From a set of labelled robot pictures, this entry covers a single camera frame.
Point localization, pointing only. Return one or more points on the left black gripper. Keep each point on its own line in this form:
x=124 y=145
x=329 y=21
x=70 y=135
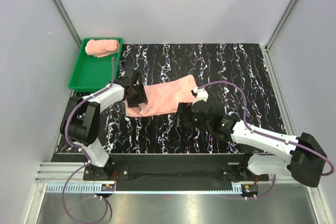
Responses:
x=142 y=98

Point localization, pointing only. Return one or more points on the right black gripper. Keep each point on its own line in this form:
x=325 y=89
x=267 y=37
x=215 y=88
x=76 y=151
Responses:
x=184 y=109

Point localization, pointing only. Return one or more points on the pink striped towel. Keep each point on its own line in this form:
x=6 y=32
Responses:
x=101 y=48

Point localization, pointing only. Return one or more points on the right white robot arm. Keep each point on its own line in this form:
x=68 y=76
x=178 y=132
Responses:
x=300 y=157

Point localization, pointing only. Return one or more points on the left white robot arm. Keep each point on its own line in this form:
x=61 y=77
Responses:
x=81 y=120

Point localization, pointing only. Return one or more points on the green plastic tray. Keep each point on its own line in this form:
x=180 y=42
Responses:
x=90 y=73

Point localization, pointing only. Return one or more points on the black marble pattern mat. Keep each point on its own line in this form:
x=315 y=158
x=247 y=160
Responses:
x=236 y=79

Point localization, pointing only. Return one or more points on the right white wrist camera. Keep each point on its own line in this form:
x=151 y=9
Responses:
x=200 y=96

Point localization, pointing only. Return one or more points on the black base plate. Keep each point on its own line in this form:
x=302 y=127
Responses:
x=174 y=172

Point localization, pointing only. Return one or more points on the aluminium frame rail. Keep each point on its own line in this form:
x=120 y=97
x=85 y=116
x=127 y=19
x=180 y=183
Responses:
x=58 y=172

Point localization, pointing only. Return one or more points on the white slotted cable duct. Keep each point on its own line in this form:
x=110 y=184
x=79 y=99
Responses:
x=80 y=188

